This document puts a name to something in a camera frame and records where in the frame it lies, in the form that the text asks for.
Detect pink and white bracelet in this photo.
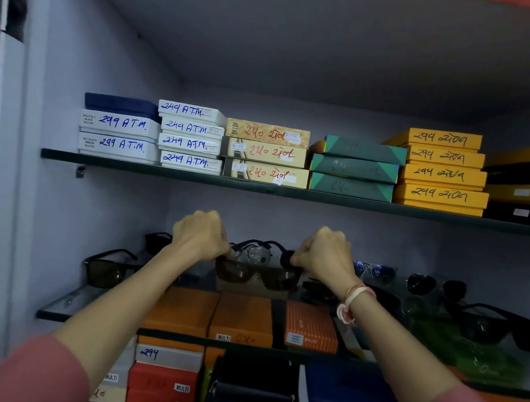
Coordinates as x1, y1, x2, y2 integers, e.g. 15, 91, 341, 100
335, 282, 378, 328

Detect green plastic packet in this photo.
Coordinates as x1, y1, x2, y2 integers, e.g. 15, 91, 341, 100
401, 314, 530, 389

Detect person's right forearm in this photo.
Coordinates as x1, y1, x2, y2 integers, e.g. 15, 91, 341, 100
323, 279, 475, 402

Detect black aviator sunglasses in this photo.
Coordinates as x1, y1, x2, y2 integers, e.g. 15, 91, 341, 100
404, 272, 469, 304

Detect large white box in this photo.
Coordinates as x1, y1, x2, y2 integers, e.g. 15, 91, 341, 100
78, 108, 163, 142
76, 130, 163, 166

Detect blue flat box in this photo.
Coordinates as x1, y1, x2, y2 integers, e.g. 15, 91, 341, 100
300, 358, 413, 402

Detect large black sunglasses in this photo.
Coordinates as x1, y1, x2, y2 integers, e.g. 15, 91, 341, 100
440, 298, 530, 352

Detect small black sunglasses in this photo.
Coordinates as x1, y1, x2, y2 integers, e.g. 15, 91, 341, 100
142, 230, 174, 259

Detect person's left hand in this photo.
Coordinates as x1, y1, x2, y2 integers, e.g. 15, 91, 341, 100
168, 205, 239, 268

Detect glass shelf with sunglasses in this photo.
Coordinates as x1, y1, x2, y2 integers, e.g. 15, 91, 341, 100
34, 226, 530, 400

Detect teal box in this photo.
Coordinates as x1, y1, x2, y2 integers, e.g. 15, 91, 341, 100
309, 152, 401, 185
308, 171, 395, 203
309, 133, 409, 168

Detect small black wall frame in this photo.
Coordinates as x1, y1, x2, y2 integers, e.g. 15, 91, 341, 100
0, 0, 30, 43

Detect person's right hand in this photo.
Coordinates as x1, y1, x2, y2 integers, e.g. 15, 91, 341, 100
288, 222, 366, 291

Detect blue mirrored sunglasses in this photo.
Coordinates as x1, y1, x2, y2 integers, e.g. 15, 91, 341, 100
351, 260, 397, 288

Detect black wraparound sunglasses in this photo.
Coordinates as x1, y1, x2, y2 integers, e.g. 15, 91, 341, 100
80, 244, 146, 295

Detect black case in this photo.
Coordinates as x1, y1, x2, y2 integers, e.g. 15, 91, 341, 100
201, 347, 310, 402

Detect small white box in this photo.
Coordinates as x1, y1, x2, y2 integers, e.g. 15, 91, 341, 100
156, 132, 224, 159
159, 116, 227, 142
158, 149, 224, 177
157, 99, 230, 128

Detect striped orange box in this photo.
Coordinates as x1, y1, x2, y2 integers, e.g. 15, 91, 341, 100
280, 300, 344, 356

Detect beige box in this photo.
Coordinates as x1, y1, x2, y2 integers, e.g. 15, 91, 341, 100
222, 157, 310, 190
225, 118, 312, 150
220, 136, 309, 169

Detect glass shelf with boxes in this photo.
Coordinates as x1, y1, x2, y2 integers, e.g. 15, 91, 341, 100
39, 147, 530, 238

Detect person's left forearm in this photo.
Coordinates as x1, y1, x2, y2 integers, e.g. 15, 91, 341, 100
45, 230, 215, 402

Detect clear lens black glasses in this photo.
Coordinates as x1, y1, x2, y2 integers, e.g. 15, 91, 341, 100
228, 235, 297, 272

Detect grey white box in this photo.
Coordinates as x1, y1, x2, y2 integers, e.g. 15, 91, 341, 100
133, 342, 204, 373

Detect brown lens sunglasses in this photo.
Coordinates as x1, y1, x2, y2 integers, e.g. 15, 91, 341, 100
212, 246, 306, 295

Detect dark blue box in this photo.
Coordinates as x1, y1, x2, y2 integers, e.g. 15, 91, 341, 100
82, 92, 162, 123

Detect plain orange box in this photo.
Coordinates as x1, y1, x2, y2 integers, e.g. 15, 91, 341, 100
207, 291, 279, 349
143, 283, 222, 340

